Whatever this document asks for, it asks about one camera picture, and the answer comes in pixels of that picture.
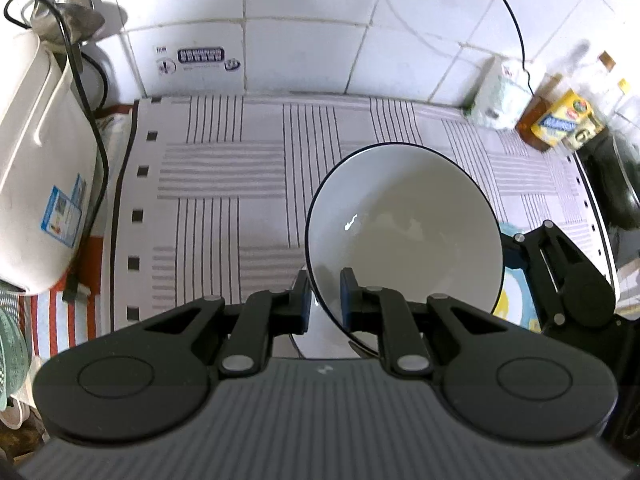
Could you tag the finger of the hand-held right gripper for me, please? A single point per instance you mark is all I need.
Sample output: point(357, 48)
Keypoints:
point(542, 270)

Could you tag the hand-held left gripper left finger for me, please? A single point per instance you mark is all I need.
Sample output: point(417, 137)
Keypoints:
point(302, 305)

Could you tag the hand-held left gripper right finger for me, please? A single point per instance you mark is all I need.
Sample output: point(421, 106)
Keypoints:
point(346, 300)

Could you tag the blue plate with egg print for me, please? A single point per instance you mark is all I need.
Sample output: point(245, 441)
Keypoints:
point(515, 295)

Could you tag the white bowl with dark rim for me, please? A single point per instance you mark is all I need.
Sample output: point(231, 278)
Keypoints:
point(410, 220)

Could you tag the black wok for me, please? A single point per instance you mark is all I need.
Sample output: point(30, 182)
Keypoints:
point(605, 185)

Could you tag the clear bottle with yellow cap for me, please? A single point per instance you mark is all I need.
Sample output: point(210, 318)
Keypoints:
point(590, 132)

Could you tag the bottle with yellow label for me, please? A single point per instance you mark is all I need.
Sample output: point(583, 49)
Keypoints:
point(557, 120)

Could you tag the amber bottle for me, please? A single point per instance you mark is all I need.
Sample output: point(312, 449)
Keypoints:
point(532, 115)

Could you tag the striped grey tablecloth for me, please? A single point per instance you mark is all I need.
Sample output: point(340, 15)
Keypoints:
point(210, 180)

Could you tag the white plastic bag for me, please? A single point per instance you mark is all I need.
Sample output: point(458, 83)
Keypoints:
point(500, 100)

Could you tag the green plastic basket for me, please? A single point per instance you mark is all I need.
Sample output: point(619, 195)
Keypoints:
point(10, 350)

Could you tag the white rice cooker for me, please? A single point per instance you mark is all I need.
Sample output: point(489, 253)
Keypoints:
point(35, 160)

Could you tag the metal ladle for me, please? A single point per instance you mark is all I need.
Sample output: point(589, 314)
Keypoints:
point(70, 22)

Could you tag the wall sticker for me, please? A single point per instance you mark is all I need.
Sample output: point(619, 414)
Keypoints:
point(200, 55)

